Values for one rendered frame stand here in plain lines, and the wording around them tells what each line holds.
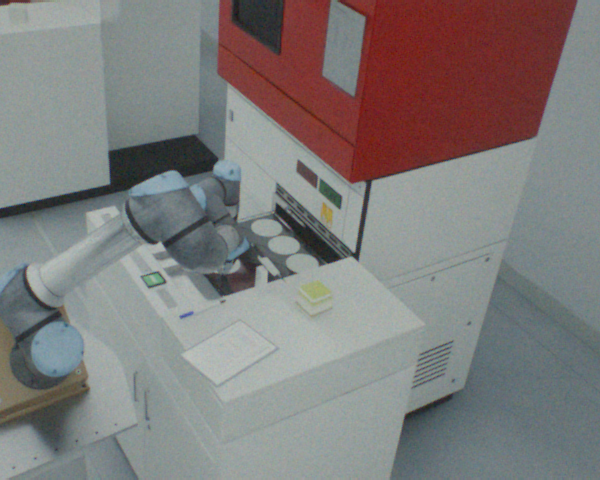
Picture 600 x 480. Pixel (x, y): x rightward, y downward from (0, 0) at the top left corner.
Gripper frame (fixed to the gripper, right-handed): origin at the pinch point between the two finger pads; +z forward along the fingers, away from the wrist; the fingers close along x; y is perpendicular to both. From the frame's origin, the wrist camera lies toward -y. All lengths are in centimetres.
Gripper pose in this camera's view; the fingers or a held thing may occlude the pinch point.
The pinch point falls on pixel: (222, 273)
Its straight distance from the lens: 233.3
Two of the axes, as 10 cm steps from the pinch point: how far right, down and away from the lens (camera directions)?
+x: -10.0, -0.6, -0.7
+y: -0.3, -5.8, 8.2
